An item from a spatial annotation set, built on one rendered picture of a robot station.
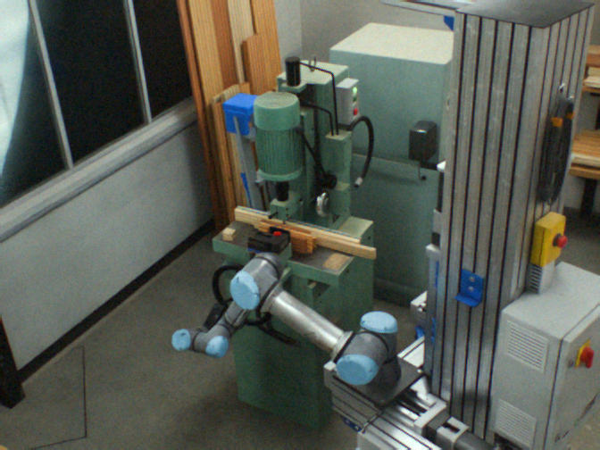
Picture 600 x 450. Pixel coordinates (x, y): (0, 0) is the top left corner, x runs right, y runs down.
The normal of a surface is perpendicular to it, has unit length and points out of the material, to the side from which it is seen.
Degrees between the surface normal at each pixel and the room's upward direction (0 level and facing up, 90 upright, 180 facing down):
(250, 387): 90
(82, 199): 90
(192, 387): 0
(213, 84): 87
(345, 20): 90
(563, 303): 0
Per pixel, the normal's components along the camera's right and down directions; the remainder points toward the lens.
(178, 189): 0.86, 0.23
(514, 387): -0.71, 0.40
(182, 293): -0.05, -0.85
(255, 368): -0.50, 0.47
